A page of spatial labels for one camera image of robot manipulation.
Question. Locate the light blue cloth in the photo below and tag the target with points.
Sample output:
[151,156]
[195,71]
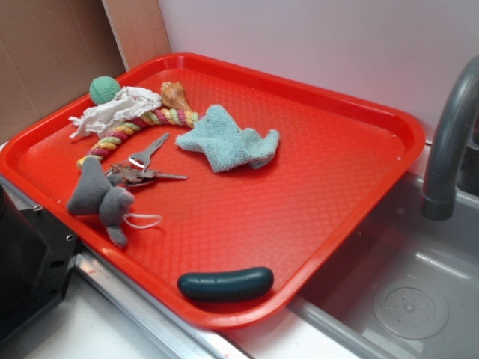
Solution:
[227,146]

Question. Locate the white crumpled cloth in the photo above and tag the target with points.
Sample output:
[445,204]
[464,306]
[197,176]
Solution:
[128,103]

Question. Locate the red plastic tray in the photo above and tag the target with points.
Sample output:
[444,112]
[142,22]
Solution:
[337,158]

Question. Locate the silver key bunch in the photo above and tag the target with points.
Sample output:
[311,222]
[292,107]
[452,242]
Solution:
[135,171]

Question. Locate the dark green toy cucumber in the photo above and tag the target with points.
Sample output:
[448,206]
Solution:
[226,286]

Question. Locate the brown seashell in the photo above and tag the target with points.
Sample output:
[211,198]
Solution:
[174,96]

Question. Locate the grey plush seal toy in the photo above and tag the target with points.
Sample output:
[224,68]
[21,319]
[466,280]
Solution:
[97,194]

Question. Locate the green rubber ball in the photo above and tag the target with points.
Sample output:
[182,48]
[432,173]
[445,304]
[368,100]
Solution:
[103,89]

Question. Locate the grey toy faucet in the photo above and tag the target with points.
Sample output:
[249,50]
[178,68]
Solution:
[453,158]

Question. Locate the grey plastic sink basin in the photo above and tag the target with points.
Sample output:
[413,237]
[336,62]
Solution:
[401,286]

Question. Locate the black device corner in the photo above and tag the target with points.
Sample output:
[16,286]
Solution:
[37,256]

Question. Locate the brown cardboard panel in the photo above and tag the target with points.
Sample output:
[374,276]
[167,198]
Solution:
[51,50]

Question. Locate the multicolour braided rope toy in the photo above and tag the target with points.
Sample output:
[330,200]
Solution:
[125,130]

